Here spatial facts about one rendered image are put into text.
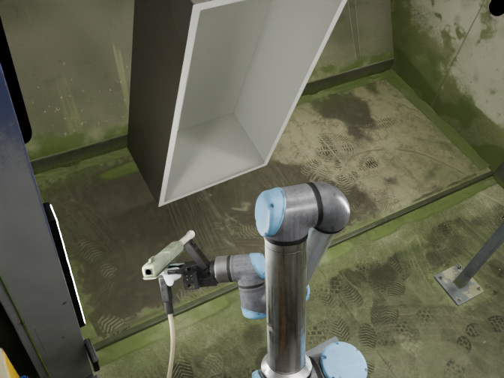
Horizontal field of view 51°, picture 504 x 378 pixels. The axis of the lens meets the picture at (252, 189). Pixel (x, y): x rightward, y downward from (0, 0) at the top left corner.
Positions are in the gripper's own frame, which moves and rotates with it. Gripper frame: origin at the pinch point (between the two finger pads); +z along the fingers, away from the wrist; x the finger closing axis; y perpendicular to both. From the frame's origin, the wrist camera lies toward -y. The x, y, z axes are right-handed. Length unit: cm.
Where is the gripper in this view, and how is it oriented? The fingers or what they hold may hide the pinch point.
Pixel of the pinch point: (160, 269)
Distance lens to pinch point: 188.8
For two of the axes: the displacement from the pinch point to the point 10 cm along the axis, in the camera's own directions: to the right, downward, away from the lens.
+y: 1.4, 9.8, 1.5
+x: 1.5, -1.7, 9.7
